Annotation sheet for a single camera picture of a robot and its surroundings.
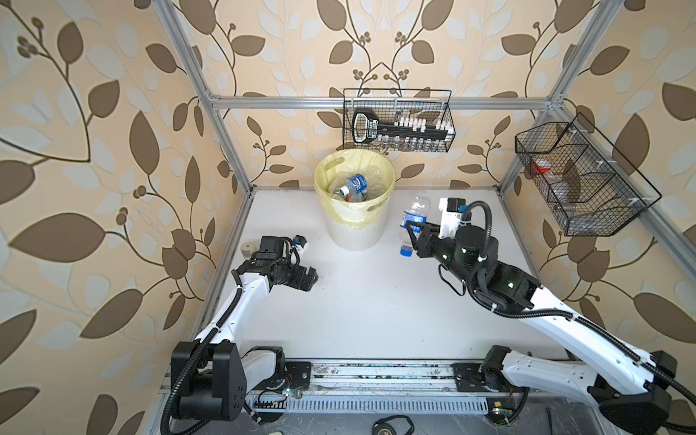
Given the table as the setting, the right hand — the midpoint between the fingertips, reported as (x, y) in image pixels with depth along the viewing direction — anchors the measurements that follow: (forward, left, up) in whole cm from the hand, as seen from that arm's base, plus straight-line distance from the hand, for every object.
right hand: (411, 225), depth 67 cm
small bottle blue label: (+24, +14, -9) cm, 29 cm away
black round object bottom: (-39, +9, -30) cm, 50 cm away
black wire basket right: (+11, -50, 0) cm, 52 cm away
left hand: (+1, +33, -23) cm, 40 cm away
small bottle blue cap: (+2, -1, +1) cm, 3 cm away
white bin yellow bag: (+11, +14, -14) cm, 23 cm away
